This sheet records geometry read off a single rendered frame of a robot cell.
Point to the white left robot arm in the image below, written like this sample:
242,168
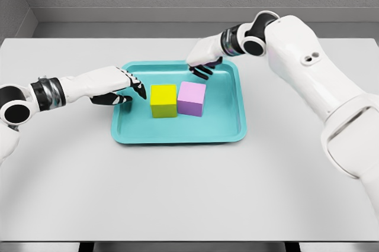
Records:
35,101

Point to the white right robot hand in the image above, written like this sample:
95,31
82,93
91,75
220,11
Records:
202,51

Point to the teal plastic tray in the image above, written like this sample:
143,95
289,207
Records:
180,127

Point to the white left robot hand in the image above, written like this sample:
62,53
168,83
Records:
109,82

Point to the yellow cube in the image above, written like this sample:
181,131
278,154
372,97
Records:
163,99

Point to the pink cube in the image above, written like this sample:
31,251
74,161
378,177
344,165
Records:
192,98

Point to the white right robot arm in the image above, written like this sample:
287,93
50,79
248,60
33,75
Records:
314,86

